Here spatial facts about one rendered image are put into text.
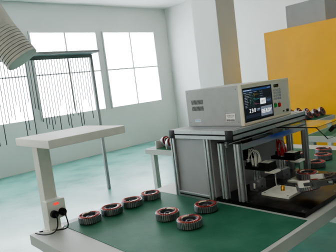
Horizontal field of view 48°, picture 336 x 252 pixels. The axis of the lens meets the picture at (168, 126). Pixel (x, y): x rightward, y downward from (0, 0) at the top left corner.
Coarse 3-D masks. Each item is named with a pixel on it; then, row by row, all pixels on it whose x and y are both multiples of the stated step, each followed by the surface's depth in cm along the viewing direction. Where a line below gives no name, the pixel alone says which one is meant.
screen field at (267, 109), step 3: (264, 105) 198; (267, 105) 200; (270, 105) 202; (261, 108) 197; (264, 108) 198; (267, 108) 200; (270, 108) 202; (261, 111) 197; (264, 111) 198; (267, 111) 200; (270, 111) 202; (261, 114) 197; (264, 114) 198
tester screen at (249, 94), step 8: (256, 88) 194; (264, 88) 198; (248, 96) 189; (256, 96) 194; (264, 96) 198; (248, 104) 189; (256, 104) 194; (264, 104) 198; (248, 112) 189; (256, 112) 194; (272, 112) 203
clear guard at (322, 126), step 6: (300, 120) 218; (306, 120) 215; (312, 120) 212; (318, 120) 210; (324, 120) 207; (330, 120) 204; (282, 126) 204; (288, 126) 201; (294, 126) 199; (300, 126) 196; (306, 126) 194; (312, 126) 191; (318, 126) 190; (324, 126) 192; (324, 132) 188; (330, 132) 190
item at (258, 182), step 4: (252, 180) 195; (256, 180) 194; (260, 180) 195; (264, 180) 197; (252, 184) 195; (256, 184) 193; (260, 184) 195; (264, 184) 197; (252, 188) 195; (256, 188) 193; (260, 188) 195
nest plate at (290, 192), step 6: (276, 186) 194; (288, 186) 191; (264, 192) 186; (270, 192) 185; (276, 192) 184; (282, 192) 183; (288, 192) 182; (294, 192) 181; (300, 192) 183; (288, 198) 176
